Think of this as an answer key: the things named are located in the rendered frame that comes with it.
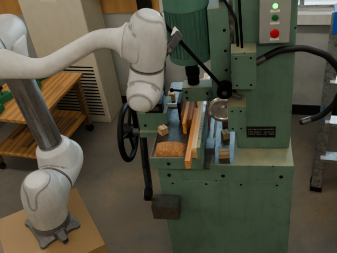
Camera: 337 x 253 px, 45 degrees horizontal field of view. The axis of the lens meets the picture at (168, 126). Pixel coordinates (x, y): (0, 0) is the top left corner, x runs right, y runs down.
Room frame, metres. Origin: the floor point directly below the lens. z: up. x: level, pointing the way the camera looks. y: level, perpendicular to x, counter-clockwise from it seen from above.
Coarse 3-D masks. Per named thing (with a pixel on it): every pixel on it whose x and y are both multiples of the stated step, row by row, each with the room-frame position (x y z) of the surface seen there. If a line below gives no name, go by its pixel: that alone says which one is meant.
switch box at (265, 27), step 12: (264, 0) 1.30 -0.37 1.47; (276, 0) 1.29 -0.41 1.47; (288, 0) 1.28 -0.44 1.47; (264, 12) 1.29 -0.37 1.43; (276, 12) 1.28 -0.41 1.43; (288, 12) 1.28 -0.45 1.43; (264, 24) 1.29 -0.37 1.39; (276, 24) 1.28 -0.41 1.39; (288, 24) 1.28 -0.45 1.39; (264, 36) 1.29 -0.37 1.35; (288, 36) 1.28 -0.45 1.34
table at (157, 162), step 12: (180, 84) 1.83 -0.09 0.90; (180, 120) 1.51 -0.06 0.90; (144, 132) 1.51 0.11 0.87; (156, 132) 1.50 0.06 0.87; (168, 132) 1.44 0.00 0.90; (180, 132) 1.43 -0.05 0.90; (156, 144) 1.37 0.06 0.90; (204, 144) 1.36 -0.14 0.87; (156, 156) 1.29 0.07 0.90; (156, 168) 1.28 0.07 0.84; (168, 168) 1.27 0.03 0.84; (180, 168) 1.26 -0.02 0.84; (192, 168) 1.25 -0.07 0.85
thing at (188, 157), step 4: (196, 116) 1.47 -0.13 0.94; (192, 120) 1.44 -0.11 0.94; (192, 124) 1.41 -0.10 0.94; (192, 128) 1.39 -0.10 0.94; (192, 132) 1.36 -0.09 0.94; (192, 136) 1.33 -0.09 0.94; (192, 140) 1.31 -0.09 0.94; (188, 144) 1.29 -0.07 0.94; (188, 148) 1.26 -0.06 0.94; (188, 152) 1.24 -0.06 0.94; (188, 156) 1.21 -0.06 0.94; (188, 160) 1.19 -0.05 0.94; (188, 164) 1.19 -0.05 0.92; (188, 168) 1.19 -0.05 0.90
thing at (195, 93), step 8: (184, 80) 1.57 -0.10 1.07; (200, 80) 1.55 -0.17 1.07; (208, 80) 1.54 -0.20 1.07; (184, 88) 1.51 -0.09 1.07; (192, 88) 1.50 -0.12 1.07; (200, 88) 1.49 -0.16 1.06; (208, 88) 1.48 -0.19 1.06; (184, 96) 1.51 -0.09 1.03; (192, 96) 1.50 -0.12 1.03; (200, 96) 1.49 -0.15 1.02
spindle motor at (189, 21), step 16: (176, 0) 1.45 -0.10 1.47; (192, 0) 1.44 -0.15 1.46; (208, 0) 1.50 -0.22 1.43; (176, 16) 1.46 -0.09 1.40; (192, 16) 1.44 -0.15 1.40; (192, 32) 1.45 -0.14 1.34; (208, 32) 1.49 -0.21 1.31; (176, 48) 1.47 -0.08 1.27; (192, 48) 1.45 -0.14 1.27; (208, 48) 1.47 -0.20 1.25; (176, 64) 1.47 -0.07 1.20; (192, 64) 1.44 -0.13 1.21
